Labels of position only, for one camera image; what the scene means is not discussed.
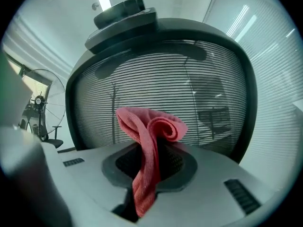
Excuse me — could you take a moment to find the black swivel chair with armrests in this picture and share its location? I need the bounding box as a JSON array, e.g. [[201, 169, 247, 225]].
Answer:
[[41, 125, 64, 148]]

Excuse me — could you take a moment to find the large black standing fan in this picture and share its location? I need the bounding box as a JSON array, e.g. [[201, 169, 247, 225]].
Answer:
[[21, 69, 66, 141]]

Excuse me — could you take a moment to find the black office chair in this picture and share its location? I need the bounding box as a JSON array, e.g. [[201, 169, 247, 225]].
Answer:
[[65, 0, 258, 165]]

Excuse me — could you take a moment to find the window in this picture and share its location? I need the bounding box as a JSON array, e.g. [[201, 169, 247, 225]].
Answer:
[[7, 55, 52, 92]]

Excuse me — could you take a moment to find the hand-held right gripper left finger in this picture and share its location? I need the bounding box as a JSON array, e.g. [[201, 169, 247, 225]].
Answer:
[[58, 142, 143, 212]]

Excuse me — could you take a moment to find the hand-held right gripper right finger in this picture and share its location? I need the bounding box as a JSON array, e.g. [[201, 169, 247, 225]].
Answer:
[[142, 142, 287, 227]]

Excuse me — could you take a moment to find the glass partition with blinds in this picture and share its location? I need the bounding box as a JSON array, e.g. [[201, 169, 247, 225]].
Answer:
[[203, 0, 301, 191]]

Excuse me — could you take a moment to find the red cloth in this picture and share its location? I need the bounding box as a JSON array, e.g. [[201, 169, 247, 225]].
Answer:
[[116, 106, 189, 218]]

